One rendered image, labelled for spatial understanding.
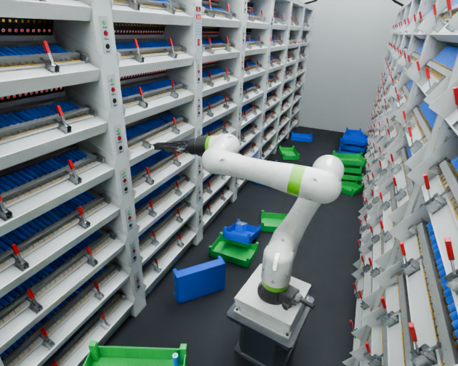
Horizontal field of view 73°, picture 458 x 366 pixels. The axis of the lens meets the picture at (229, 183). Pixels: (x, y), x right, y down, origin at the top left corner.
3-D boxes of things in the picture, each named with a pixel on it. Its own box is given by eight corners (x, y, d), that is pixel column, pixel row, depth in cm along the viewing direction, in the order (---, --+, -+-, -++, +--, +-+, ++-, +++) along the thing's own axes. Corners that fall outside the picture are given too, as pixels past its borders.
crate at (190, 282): (225, 288, 193) (219, 279, 199) (225, 263, 184) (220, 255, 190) (178, 304, 180) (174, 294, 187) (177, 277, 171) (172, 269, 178)
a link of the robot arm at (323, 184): (338, 197, 119) (346, 168, 113) (335, 213, 108) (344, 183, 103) (291, 185, 124) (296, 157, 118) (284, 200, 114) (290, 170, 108)
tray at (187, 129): (193, 133, 191) (197, 119, 186) (127, 168, 141) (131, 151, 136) (166, 118, 195) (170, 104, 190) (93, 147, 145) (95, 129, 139)
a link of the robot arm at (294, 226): (294, 247, 156) (351, 159, 127) (288, 267, 142) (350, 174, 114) (271, 234, 158) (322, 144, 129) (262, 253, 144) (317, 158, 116)
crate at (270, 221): (296, 220, 264) (297, 212, 261) (299, 234, 246) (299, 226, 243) (260, 217, 266) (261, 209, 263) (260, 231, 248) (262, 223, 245)
